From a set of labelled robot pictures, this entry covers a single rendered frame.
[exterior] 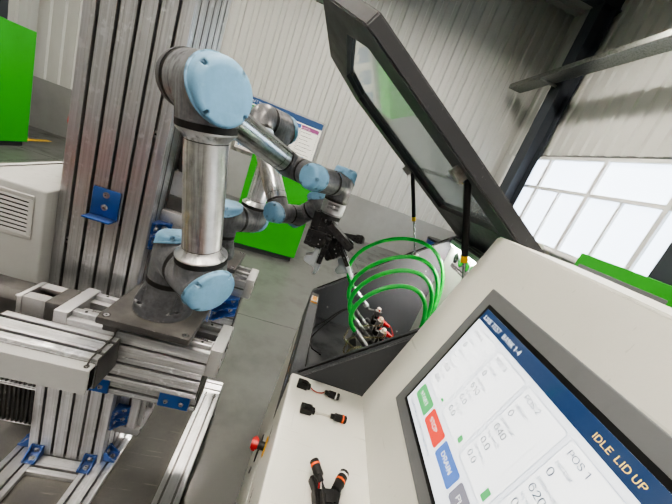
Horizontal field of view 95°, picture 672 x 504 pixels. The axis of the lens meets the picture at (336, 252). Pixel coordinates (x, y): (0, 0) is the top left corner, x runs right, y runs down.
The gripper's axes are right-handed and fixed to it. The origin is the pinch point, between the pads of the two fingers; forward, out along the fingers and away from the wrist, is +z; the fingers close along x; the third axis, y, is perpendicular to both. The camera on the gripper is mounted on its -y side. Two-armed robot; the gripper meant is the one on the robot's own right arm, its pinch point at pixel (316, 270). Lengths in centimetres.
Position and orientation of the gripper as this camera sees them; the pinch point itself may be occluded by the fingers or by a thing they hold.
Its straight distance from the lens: 106.6
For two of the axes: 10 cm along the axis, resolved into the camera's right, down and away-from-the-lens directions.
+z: -3.5, 9.0, 2.6
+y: -9.4, -3.5, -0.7
